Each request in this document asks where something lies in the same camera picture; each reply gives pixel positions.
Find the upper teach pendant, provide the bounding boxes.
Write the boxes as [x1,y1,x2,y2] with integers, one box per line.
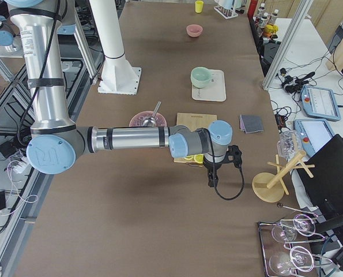
[301,85,341,121]

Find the black wire glass rack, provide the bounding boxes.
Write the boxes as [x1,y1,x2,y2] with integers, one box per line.
[258,214,333,276]

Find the bamboo cutting board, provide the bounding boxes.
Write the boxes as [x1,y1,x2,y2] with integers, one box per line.
[174,113,217,166]

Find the black monitor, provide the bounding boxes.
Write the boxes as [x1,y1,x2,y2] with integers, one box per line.
[298,134,343,245]

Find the grey folded cloth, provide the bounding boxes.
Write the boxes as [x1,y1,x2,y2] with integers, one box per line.
[239,115,263,133]

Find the lower wine glass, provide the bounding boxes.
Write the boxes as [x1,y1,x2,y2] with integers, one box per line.
[269,246,315,276]

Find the clear glass mug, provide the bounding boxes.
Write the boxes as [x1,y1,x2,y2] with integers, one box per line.
[277,130,303,160]

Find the white rack with cups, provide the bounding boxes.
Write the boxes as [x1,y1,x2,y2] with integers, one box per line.
[214,0,242,19]

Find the lemon half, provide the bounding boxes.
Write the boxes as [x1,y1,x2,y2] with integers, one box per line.
[183,154,203,164]

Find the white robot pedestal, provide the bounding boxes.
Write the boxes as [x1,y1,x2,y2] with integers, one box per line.
[89,0,142,95]

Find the small pink bowl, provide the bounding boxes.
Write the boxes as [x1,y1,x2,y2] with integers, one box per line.
[186,24,203,38]

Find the cream rabbit tray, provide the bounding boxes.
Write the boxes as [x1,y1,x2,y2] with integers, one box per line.
[191,69,227,102]

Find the wooden cup tree stand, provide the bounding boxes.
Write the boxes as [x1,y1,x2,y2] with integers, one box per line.
[252,150,315,203]

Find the wine glass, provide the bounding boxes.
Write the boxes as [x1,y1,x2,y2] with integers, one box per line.
[269,246,315,276]
[272,214,315,243]

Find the teach pendant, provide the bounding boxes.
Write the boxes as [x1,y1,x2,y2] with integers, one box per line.
[301,85,341,121]
[294,118,335,157]

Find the upper wine glass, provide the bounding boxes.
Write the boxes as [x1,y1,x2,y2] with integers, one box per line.
[272,214,315,243]

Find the pink bowl with ice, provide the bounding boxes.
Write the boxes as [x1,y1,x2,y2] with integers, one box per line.
[129,111,167,128]

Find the metal ice scoop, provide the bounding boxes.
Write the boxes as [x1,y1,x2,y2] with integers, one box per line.
[141,101,161,127]

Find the yellow cup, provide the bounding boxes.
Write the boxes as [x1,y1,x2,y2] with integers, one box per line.
[195,0,204,13]

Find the aluminium frame post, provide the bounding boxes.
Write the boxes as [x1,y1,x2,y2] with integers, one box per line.
[262,0,313,91]

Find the lower teach pendant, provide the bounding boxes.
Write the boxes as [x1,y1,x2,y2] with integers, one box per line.
[294,118,335,157]

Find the stacked green bowls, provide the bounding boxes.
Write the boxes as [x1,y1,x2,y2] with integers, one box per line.
[190,67,212,88]

